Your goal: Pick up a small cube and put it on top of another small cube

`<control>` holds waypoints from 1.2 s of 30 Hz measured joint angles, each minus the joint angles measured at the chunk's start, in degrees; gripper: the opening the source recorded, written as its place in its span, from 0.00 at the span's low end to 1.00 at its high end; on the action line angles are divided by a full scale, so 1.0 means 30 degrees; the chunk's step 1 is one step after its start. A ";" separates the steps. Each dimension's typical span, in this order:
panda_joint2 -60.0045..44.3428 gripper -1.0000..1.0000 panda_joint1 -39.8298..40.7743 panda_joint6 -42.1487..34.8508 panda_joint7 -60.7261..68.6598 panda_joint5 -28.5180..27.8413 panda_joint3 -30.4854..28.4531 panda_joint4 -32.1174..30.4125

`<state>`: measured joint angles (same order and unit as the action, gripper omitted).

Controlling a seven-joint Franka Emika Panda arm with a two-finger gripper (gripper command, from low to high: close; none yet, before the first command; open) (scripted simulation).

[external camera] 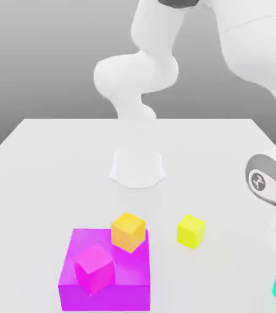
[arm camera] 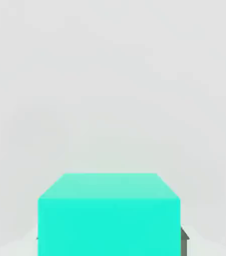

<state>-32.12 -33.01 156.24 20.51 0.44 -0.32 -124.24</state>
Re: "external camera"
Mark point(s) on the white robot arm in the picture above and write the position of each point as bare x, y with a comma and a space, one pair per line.
152, 68

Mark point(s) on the small yellow cube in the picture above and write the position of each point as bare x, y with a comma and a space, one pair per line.
191, 231

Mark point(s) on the small orange cube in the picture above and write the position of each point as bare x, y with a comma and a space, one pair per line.
128, 232

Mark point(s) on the small pink cube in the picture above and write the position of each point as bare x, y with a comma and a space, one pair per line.
94, 269

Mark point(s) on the large magenta box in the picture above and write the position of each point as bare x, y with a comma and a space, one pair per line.
132, 273

